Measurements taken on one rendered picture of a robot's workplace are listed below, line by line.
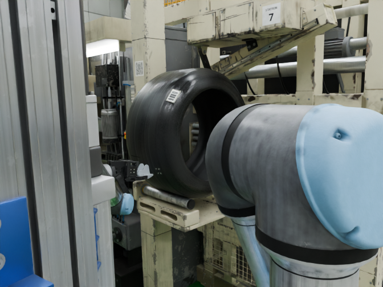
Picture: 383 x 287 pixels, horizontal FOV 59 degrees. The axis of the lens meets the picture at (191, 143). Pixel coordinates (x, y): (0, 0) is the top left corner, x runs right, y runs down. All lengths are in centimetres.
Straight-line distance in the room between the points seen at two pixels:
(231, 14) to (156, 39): 39
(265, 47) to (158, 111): 65
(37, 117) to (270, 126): 24
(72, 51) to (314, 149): 28
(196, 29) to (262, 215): 158
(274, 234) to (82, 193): 23
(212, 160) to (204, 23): 147
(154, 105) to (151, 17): 56
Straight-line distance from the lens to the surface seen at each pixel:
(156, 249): 192
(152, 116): 137
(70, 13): 42
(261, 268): 51
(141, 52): 178
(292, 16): 156
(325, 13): 159
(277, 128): 32
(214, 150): 38
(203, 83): 145
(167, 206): 158
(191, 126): 209
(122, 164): 135
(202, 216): 162
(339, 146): 28
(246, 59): 178
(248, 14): 163
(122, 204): 121
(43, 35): 40
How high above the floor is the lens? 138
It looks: 8 degrees down
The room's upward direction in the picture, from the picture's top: 1 degrees counter-clockwise
